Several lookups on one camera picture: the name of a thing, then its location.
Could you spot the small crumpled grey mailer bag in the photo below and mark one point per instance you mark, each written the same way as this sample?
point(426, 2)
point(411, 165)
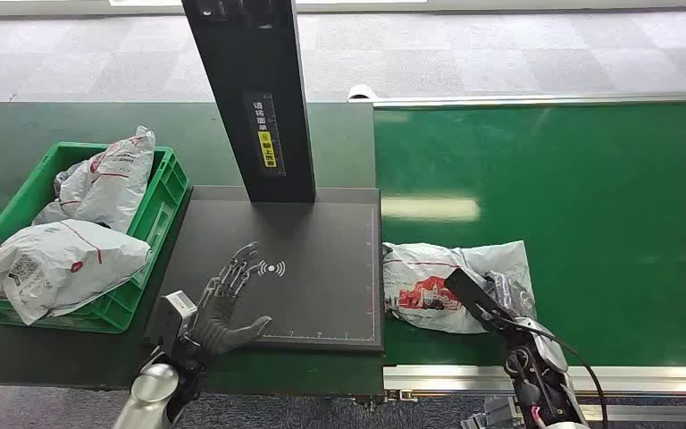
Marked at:
point(71, 189)

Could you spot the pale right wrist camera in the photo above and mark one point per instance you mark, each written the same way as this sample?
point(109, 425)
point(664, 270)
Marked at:
point(473, 296)

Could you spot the wide aluminium conveyor side rail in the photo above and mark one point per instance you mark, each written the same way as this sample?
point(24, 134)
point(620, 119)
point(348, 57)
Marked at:
point(645, 379)

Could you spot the large grey mailer bag, QR label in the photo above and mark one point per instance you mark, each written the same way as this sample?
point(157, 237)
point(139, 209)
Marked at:
point(53, 266)

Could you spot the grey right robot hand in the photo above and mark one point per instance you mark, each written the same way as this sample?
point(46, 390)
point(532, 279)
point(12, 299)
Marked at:
point(514, 296)

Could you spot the white conveyor roller end cap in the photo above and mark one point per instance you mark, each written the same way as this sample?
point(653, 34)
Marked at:
point(361, 92)

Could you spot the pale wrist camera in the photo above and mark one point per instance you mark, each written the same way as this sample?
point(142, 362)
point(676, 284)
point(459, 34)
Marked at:
point(473, 296)
point(168, 317)

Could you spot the thin aluminium conveyor side rail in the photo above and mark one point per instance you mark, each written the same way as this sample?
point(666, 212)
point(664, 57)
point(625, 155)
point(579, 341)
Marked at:
point(556, 99)

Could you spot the upright grey mailer bag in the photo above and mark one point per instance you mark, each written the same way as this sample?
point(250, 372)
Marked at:
point(115, 183)

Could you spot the black scanner base plate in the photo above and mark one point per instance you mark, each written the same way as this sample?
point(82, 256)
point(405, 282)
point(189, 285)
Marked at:
point(319, 278)

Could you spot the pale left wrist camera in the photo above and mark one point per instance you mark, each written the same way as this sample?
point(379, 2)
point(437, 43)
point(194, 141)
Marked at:
point(168, 317)

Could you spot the green plastic crate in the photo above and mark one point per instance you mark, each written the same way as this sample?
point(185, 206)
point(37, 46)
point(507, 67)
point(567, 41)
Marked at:
point(159, 207)

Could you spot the green conveyor belt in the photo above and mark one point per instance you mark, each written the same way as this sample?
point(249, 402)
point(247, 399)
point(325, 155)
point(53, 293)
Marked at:
point(585, 207)

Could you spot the black scanner column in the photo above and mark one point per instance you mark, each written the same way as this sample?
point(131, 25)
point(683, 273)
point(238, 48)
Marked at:
point(254, 59)

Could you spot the aluminium conveyor lower frame bar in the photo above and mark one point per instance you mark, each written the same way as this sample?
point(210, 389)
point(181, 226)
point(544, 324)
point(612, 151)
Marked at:
point(650, 413)

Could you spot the yellow label on column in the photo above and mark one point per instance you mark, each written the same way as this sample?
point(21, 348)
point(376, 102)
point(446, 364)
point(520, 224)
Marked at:
point(266, 149)

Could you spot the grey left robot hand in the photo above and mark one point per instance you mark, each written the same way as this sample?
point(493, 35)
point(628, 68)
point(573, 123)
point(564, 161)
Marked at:
point(219, 328)

